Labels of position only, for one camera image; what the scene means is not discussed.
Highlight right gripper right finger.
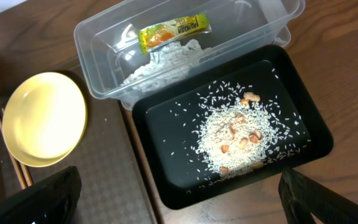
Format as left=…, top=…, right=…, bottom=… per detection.
left=278, top=168, right=358, bottom=224

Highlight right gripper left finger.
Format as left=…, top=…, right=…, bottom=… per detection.
left=0, top=166, right=81, bottom=223

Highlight wooden chopstick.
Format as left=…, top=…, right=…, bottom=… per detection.
left=0, top=117, right=27, bottom=189
left=1, top=108, right=34, bottom=187

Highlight yellow plate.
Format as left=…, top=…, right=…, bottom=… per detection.
left=2, top=72, right=88, bottom=167

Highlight rice and peanut scraps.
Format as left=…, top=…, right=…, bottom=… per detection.
left=155, top=68, right=311, bottom=190

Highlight white napkin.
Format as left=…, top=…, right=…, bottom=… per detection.
left=121, top=39, right=209, bottom=93

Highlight green yellow snack wrapper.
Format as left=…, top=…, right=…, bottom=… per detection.
left=138, top=14, right=212, bottom=55

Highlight dark brown serving tray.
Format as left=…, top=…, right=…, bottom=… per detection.
left=0, top=90, right=158, bottom=224

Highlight black plastic bin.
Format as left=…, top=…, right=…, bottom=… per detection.
left=132, top=45, right=334, bottom=210

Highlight clear plastic bin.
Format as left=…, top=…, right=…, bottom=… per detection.
left=74, top=0, right=306, bottom=110

